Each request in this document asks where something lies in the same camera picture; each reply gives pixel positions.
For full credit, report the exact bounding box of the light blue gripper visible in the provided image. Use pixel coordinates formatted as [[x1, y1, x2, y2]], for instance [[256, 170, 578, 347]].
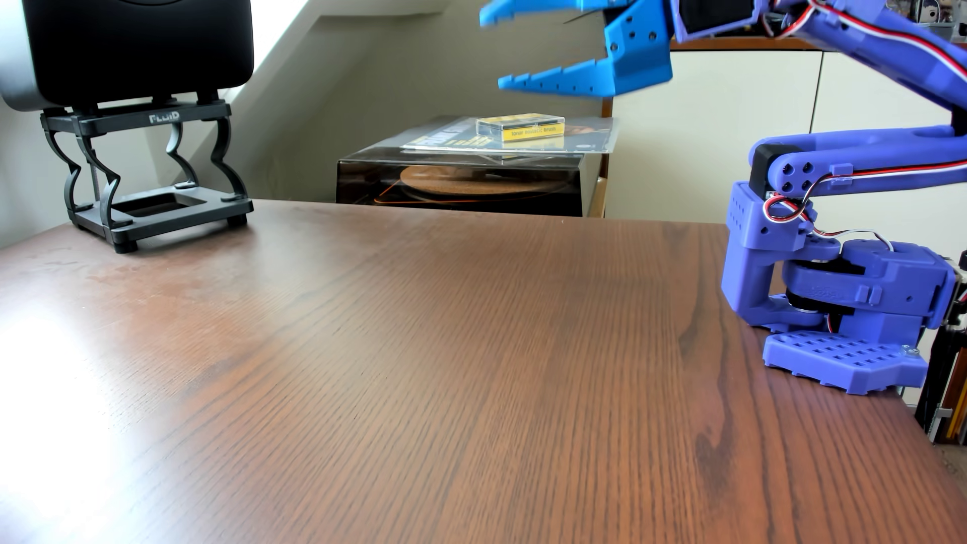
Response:
[[479, 0, 675, 98]]

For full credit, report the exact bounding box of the yellow cassette case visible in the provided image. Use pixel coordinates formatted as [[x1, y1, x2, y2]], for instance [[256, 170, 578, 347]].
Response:
[[476, 113, 566, 143]]

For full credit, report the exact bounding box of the turntable with clear cover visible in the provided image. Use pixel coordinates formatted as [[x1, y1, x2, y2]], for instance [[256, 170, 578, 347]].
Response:
[[336, 115, 616, 218]]

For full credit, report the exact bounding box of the white cabinet with wooden top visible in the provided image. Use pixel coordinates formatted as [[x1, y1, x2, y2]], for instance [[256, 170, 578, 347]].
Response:
[[602, 36, 967, 407]]

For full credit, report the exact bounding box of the big-headed vinyl figure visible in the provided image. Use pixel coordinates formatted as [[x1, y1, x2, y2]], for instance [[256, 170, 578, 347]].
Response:
[[899, 0, 947, 24]]

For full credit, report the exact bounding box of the grey flat box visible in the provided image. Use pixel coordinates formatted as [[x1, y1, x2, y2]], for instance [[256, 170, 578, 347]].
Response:
[[907, 21, 957, 45]]

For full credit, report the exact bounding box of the black speaker stand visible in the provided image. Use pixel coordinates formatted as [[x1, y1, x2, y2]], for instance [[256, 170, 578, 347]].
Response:
[[40, 91, 255, 254]]

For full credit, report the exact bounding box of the black studio speaker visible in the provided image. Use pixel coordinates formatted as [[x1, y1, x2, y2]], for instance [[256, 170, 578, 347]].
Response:
[[0, 0, 255, 112]]

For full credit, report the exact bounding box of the black metal stand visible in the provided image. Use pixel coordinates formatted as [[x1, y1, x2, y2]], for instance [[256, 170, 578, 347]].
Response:
[[914, 253, 967, 445]]

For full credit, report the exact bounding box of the record sleeve in plastic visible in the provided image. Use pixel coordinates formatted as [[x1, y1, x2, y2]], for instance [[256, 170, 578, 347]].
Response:
[[400, 115, 619, 156]]

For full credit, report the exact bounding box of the red white black servo cable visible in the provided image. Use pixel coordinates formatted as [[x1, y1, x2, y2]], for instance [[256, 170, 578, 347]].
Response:
[[762, 160, 967, 254], [759, 0, 967, 80]]

